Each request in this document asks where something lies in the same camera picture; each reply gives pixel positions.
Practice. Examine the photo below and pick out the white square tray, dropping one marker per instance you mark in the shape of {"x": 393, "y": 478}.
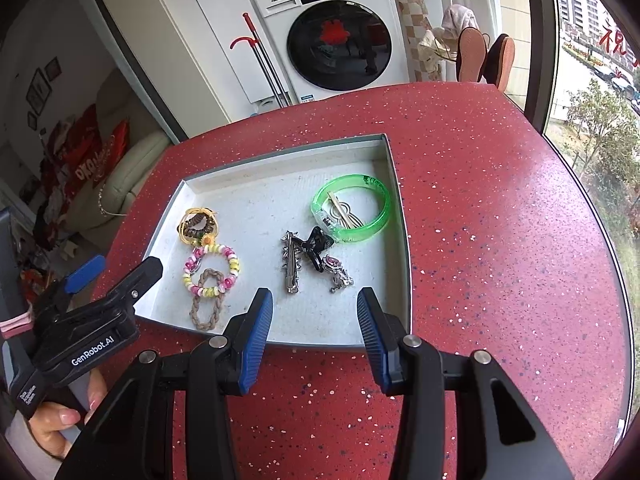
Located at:
{"x": 260, "y": 200}

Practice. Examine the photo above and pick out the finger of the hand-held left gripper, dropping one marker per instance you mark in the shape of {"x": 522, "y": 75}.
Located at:
{"x": 85, "y": 275}
{"x": 140, "y": 280}

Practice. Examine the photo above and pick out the red printed cushion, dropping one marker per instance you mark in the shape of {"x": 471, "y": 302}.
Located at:
{"x": 85, "y": 160}

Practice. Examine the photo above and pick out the pink cloth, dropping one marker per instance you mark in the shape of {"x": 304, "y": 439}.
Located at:
{"x": 460, "y": 17}

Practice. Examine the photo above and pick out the silver spiked hair clip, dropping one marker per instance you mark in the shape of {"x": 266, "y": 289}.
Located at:
{"x": 291, "y": 270}

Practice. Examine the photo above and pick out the brown slipper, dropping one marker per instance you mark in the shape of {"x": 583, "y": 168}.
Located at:
{"x": 474, "y": 55}
{"x": 502, "y": 62}

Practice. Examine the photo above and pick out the yellow rubber band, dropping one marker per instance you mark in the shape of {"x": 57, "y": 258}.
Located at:
{"x": 216, "y": 220}

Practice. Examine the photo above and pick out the beige sofa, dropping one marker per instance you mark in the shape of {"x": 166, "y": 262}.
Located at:
{"x": 135, "y": 165}

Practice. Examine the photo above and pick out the dark window frame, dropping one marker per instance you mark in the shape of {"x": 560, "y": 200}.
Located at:
{"x": 542, "y": 35}

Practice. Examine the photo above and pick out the person's left hand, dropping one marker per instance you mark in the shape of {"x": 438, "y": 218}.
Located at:
{"x": 50, "y": 425}

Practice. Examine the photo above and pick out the cream hat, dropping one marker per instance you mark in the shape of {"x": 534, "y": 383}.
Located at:
{"x": 435, "y": 55}

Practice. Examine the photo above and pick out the metal alligator hair clip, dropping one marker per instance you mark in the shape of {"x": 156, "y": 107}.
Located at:
{"x": 345, "y": 212}

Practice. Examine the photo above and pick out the black claw hair clip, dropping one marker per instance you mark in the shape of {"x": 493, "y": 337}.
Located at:
{"x": 312, "y": 247}

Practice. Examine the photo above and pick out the small wall picture frame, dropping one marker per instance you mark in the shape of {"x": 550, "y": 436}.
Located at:
{"x": 51, "y": 67}

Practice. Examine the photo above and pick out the red window sticker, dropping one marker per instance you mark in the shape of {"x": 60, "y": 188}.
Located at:
{"x": 612, "y": 40}

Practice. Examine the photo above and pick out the white tall cabinet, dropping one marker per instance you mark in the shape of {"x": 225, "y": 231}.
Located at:
{"x": 200, "y": 35}

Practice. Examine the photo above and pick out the white washing machine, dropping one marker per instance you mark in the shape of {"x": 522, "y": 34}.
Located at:
{"x": 272, "y": 25}

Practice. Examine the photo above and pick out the green tree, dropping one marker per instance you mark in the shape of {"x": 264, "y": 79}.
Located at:
{"x": 600, "y": 125}

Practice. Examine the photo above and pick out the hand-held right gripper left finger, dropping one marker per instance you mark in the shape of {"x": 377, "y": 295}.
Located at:
{"x": 257, "y": 340}

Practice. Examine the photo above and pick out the large wall picture frame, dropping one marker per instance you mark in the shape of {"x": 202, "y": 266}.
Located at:
{"x": 37, "y": 91}

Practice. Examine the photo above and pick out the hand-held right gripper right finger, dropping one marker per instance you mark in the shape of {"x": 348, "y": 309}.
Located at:
{"x": 372, "y": 340}

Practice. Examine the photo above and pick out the green translucent bangle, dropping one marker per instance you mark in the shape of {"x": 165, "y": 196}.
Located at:
{"x": 382, "y": 210}

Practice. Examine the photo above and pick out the pink gemstone silver brooch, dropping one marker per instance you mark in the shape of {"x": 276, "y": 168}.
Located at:
{"x": 331, "y": 262}

